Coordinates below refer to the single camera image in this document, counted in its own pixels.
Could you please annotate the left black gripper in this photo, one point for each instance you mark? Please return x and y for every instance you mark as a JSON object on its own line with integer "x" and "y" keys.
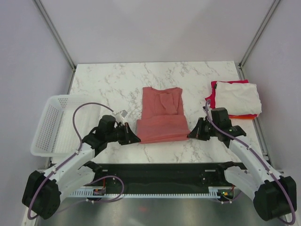
{"x": 129, "y": 137}

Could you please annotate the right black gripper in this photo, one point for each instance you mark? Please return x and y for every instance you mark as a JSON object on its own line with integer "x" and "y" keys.
{"x": 197, "y": 133}

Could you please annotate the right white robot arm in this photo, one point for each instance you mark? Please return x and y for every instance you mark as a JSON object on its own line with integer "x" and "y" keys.
{"x": 273, "y": 195}

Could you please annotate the left aluminium frame post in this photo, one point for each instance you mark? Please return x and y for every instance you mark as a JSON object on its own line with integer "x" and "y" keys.
{"x": 45, "y": 15}

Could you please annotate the right aluminium frame post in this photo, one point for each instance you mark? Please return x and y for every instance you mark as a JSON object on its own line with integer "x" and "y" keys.
{"x": 263, "y": 25}

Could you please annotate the pink t shirt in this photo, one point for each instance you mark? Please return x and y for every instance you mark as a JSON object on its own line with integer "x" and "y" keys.
{"x": 162, "y": 118}

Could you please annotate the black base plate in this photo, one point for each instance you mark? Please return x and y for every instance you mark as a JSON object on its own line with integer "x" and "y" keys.
{"x": 155, "y": 175}

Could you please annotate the aluminium frame post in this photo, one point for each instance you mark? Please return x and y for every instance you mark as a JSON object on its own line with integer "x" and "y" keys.
{"x": 263, "y": 25}
{"x": 45, "y": 15}

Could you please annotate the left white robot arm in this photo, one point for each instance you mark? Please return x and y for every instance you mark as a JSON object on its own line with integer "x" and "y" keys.
{"x": 45, "y": 191}

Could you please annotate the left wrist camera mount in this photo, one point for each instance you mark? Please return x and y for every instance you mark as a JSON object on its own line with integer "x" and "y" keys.
{"x": 120, "y": 116}

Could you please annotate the orange folded t shirt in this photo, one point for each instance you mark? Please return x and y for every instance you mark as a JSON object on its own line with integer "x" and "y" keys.
{"x": 244, "y": 117}

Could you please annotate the white plastic basket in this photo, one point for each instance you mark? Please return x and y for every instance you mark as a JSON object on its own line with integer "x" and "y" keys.
{"x": 55, "y": 135}

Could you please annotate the white folded t shirt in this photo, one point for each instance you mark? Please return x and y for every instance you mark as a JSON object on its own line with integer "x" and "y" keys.
{"x": 240, "y": 99}

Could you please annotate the red folded t shirt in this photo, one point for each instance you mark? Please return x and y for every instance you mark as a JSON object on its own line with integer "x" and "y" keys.
{"x": 212, "y": 94}

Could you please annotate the white cable duct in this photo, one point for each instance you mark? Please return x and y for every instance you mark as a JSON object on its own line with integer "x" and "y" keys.
{"x": 207, "y": 192}

